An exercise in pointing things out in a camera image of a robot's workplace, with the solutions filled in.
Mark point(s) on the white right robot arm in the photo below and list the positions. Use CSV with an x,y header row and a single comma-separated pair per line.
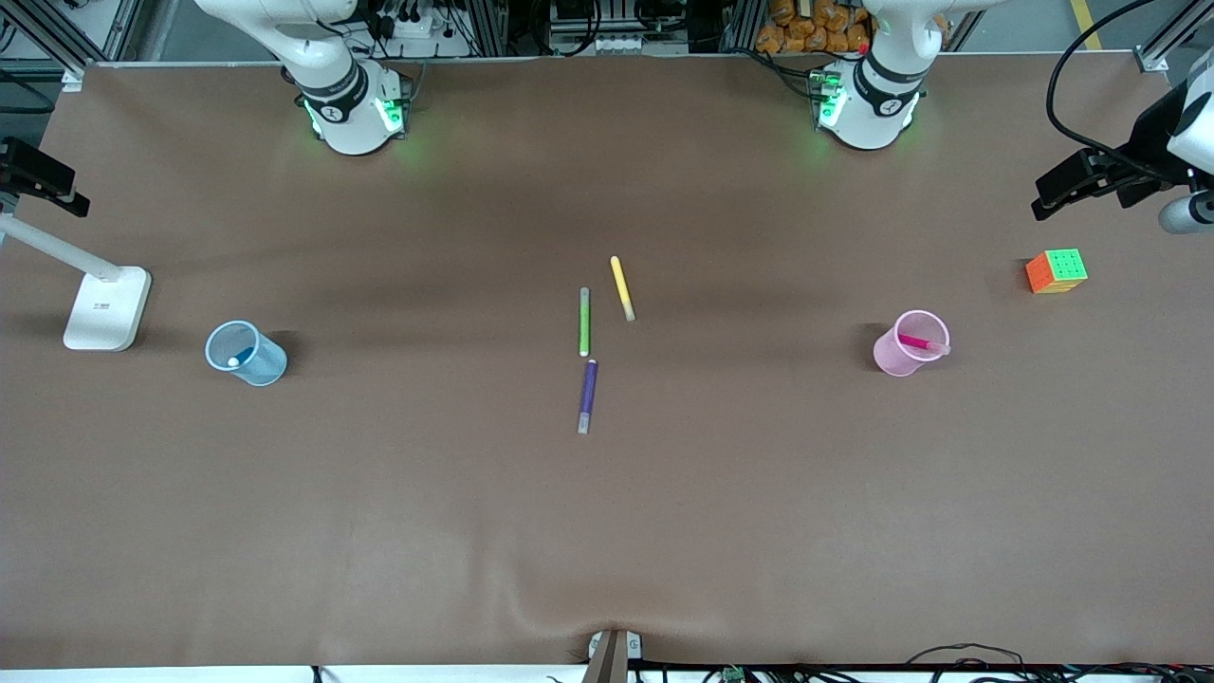
x,y
341,104

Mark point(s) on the pink marker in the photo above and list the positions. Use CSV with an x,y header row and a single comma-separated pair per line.
x,y
915,341

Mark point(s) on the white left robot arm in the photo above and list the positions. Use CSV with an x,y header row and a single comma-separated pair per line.
x,y
868,119

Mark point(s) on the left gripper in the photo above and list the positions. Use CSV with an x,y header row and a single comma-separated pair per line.
x,y
1149,138

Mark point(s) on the green marker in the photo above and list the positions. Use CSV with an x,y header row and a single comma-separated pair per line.
x,y
584,323

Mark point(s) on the colourful puzzle cube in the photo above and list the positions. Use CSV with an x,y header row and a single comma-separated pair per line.
x,y
1062,266

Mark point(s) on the light blue mesh cup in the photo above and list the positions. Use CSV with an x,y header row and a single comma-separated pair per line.
x,y
266,368

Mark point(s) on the pink mesh cup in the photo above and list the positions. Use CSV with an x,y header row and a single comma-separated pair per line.
x,y
896,360

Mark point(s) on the white desk lamp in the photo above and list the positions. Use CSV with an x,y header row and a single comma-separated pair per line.
x,y
106,308

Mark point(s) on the white power strip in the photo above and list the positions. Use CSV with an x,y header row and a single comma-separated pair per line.
x,y
417,24

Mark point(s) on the purple marker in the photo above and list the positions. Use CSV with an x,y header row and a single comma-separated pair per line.
x,y
588,389

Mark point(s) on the metal table edge clamp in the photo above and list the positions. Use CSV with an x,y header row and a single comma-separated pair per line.
x,y
615,655

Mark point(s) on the aluminium frame profile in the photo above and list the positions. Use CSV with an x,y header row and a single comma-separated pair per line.
x,y
1171,38
71,43

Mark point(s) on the blue marker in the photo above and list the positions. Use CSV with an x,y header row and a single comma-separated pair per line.
x,y
233,361

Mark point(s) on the yellow marker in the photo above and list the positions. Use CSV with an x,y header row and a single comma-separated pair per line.
x,y
621,285

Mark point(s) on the brown table cover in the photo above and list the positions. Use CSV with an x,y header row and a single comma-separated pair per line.
x,y
607,512

